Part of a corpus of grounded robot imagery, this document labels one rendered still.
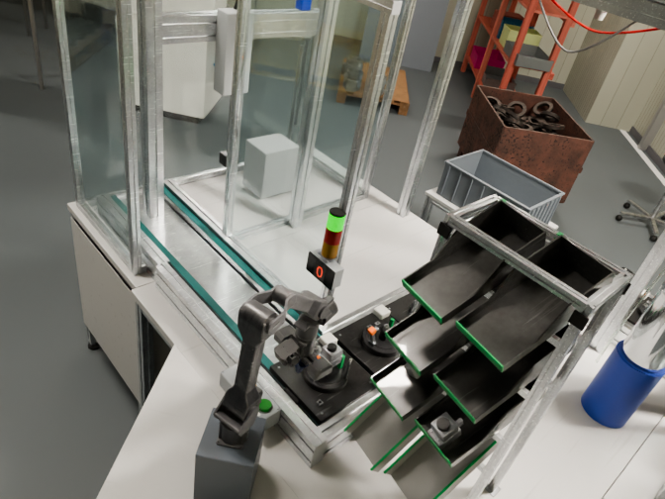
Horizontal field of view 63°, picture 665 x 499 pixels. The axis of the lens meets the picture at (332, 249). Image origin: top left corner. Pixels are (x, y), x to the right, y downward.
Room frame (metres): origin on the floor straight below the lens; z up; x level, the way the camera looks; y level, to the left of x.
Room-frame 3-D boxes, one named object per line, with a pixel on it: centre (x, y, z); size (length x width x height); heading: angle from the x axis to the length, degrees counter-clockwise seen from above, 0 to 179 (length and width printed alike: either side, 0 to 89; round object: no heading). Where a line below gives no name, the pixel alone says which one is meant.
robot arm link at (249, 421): (0.80, 0.14, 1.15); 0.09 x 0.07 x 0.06; 63
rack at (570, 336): (0.98, -0.41, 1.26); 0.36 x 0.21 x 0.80; 49
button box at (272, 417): (1.02, 0.15, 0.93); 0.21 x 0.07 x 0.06; 49
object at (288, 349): (0.99, 0.05, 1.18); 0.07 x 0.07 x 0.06; 47
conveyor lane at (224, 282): (1.34, 0.15, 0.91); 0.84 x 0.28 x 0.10; 49
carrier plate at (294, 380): (1.12, -0.06, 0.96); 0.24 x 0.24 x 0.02; 49
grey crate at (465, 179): (3.08, -0.93, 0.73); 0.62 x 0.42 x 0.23; 49
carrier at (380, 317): (1.32, -0.23, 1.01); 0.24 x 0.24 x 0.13; 49
